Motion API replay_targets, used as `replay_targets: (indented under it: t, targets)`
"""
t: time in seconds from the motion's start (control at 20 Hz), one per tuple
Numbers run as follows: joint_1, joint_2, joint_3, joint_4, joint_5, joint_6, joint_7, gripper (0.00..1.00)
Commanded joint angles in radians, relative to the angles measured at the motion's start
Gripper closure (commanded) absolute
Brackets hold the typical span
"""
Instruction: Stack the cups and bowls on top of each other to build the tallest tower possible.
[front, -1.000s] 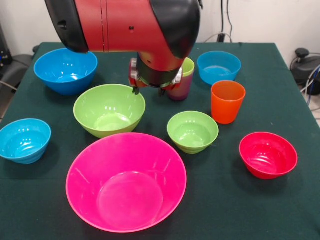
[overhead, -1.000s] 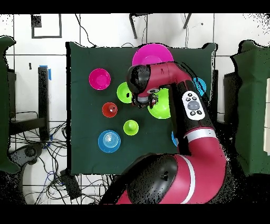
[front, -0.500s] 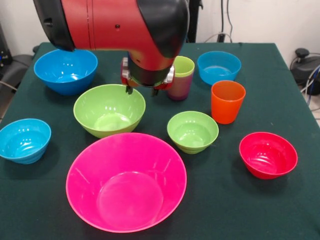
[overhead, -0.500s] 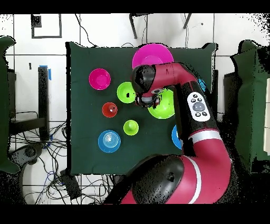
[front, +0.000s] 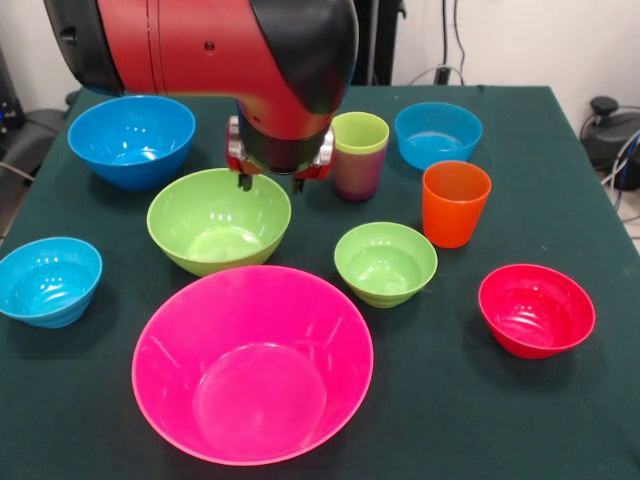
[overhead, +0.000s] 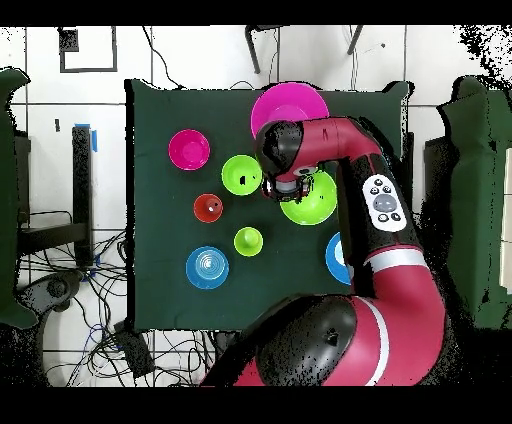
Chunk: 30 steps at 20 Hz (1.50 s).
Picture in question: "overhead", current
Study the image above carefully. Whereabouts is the black tripod leg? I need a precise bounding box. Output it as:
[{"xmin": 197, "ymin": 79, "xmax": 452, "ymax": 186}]
[
  {"xmin": 245, "ymin": 26, "xmax": 283, "ymax": 75},
  {"xmin": 346, "ymin": 26, "xmax": 365, "ymax": 56}
]

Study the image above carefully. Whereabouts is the orange cup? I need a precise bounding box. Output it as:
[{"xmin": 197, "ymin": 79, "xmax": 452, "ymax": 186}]
[{"xmin": 193, "ymin": 192, "xmax": 225, "ymax": 225}]

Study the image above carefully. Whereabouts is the tangle of black cables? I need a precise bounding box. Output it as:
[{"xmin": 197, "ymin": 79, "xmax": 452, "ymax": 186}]
[{"xmin": 19, "ymin": 209, "xmax": 217, "ymax": 387}]

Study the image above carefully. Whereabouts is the large green bowl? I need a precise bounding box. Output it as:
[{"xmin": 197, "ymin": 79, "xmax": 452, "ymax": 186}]
[{"xmin": 279, "ymin": 169, "xmax": 340, "ymax": 226}]

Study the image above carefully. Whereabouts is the medium blue bowl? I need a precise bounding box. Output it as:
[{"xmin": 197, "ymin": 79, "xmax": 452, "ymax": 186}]
[{"xmin": 185, "ymin": 245, "xmax": 231, "ymax": 290}]

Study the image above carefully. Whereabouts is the lime green cup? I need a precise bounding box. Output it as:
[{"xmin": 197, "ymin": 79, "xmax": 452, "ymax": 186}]
[{"xmin": 233, "ymin": 226, "xmax": 265, "ymax": 258}]

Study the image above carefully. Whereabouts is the green covered side table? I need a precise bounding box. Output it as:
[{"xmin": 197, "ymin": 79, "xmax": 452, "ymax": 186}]
[
  {"xmin": 0, "ymin": 67, "xmax": 37, "ymax": 329},
  {"xmin": 438, "ymin": 75, "xmax": 512, "ymax": 336}
]

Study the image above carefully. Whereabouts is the dark green table cloth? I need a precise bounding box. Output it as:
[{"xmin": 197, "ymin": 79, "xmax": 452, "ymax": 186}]
[{"xmin": 127, "ymin": 78, "xmax": 411, "ymax": 333}]

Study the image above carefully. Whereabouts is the black power box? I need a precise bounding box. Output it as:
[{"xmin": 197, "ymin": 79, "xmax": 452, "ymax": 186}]
[{"xmin": 111, "ymin": 319, "xmax": 158, "ymax": 379}]

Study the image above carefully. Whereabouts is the small green bowl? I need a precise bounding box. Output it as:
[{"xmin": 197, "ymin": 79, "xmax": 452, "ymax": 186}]
[{"xmin": 220, "ymin": 154, "xmax": 264, "ymax": 197}]

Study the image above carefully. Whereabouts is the large pink bowl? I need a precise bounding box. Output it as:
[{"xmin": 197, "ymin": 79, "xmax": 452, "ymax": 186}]
[{"xmin": 250, "ymin": 81, "xmax": 331, "ymax": 139}]

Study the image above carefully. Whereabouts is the small red-pink bowl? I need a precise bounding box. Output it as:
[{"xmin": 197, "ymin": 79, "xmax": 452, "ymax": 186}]
[{"xmin": 167, "ymin": 128, "xmax": 212, "ymax": 172}]

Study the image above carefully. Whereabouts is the large blue bowl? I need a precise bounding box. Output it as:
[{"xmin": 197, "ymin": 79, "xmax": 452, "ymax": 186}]
[{"xmin": 324, "ymin": 231, "xmax": 353, "ymax": 286}]

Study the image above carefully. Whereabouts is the black wheel base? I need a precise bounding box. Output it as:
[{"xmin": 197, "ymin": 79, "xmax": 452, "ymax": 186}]
[{"xmin": 31, "ymin": 271, "xmax": 83, "ymax": 312}]

